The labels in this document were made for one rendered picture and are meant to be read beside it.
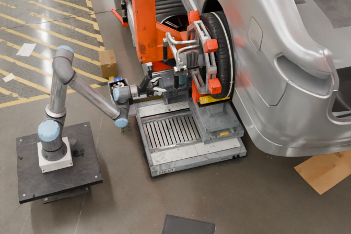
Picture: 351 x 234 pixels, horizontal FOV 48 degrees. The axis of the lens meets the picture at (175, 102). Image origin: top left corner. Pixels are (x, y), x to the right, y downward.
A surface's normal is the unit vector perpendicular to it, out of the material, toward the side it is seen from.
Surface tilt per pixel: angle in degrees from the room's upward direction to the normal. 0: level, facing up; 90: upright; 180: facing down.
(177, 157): 0
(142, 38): 90
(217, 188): 0
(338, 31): 22
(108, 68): 90
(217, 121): 0
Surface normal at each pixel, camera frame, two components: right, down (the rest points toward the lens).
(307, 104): -0.26, 0.69
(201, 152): 0.00, -0.69
